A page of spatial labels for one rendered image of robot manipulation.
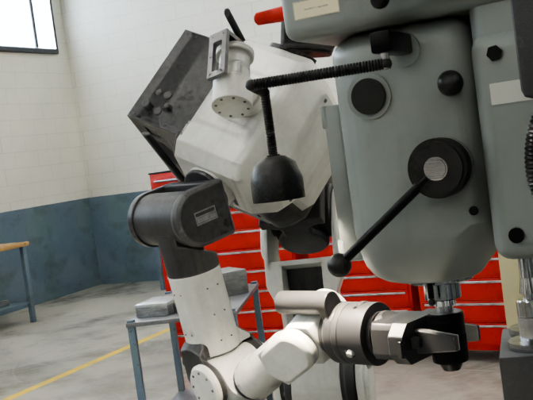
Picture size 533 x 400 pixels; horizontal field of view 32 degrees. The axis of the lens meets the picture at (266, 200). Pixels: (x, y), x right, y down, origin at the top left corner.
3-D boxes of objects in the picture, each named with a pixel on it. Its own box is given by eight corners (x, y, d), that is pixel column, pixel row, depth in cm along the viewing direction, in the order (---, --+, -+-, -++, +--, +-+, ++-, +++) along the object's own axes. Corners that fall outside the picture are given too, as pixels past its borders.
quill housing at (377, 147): (347, 294, 116) (312, 39, 114) (398, 266, 134) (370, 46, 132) (499, 286, 107) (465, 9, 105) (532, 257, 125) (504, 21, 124)
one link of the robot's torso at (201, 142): (171, 224, 187) (91, 133, 157) (255, 91, 197) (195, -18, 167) (293, 280, 173) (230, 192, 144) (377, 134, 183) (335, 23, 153)
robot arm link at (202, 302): (183, 403, 160) (148, 282, 156) (239, 372, 167) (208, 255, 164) (223, 413, 151) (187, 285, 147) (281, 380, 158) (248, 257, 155)
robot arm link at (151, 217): (148, 278, 158) (126, 201, 156) (188, 260, 164) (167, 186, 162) (189, 279, 150) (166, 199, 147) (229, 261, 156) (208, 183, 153)
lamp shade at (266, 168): (255, 201, 130) (250, 157, 129) (306, 194, 129) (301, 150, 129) (250, 205, 123) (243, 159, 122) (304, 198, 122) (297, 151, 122)
